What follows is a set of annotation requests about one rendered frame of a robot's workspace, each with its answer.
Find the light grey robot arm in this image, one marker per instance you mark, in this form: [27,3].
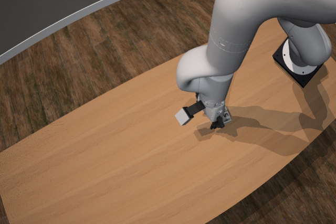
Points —
[209,70]

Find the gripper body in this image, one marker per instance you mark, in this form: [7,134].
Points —
[213,113]

